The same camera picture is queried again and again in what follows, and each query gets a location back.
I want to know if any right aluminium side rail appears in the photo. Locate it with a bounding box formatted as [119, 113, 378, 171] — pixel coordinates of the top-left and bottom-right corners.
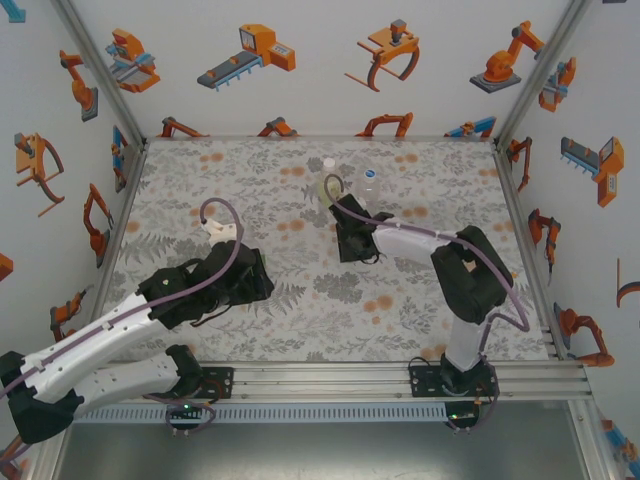
[492, 142, 569, 361]

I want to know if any bottle with yellow-green label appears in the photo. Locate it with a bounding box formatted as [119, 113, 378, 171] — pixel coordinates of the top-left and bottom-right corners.
[315, 157, 347, 214]

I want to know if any clear unlabelled plastic bottle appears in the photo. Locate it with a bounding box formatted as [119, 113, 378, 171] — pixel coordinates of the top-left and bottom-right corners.
[357, 168, 382, 211]

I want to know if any aluminium corner post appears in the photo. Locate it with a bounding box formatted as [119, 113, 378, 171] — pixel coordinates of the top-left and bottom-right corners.
[492, 0, 599, 151]
[49, 0, 151, 149]

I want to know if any aluminium frame leg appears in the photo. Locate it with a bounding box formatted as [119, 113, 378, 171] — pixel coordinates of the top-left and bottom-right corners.
[29, 429, 76, 480]
[569, 399, 619, 480]

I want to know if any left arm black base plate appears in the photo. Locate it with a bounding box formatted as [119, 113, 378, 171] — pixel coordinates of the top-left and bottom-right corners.
[197, 366, 236, 401]

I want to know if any left aluminium side rail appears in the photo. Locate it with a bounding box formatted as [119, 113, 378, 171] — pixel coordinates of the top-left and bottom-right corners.
[47, 139, 151, 369]

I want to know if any aluminium side rail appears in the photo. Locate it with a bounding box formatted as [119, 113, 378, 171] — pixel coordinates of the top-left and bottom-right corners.
[492, 142, 569, 361]
[47, 139, 151, 369]

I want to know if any aluminium front rail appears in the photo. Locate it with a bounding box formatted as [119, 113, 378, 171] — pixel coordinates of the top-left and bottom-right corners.
[47, 362, 594, 403]

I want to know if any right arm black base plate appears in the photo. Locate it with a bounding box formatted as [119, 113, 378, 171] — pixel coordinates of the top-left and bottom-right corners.
[408, 360, 500, 400]

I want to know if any floral patterned tablecloth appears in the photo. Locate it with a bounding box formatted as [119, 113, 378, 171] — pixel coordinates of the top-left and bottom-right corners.
[102, 137, 560, 364]

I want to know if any right aluminium corner post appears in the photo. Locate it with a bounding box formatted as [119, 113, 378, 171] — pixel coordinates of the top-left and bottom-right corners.
[492, 0, 599, 151]

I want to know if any aluminium back rail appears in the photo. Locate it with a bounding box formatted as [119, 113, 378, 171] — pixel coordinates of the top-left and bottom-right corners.
[144, 133, 499, 144]

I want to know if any grey slotted cable duct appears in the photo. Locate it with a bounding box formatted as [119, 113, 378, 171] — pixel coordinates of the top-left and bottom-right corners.
[74, 402, 449, 424]

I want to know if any grey metal base panel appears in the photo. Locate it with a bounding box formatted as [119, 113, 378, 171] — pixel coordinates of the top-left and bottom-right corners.
[54, 419, 589, 480]

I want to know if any left aluminium corner post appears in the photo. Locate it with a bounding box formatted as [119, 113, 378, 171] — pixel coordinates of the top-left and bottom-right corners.
[49, 0, 151, 149]

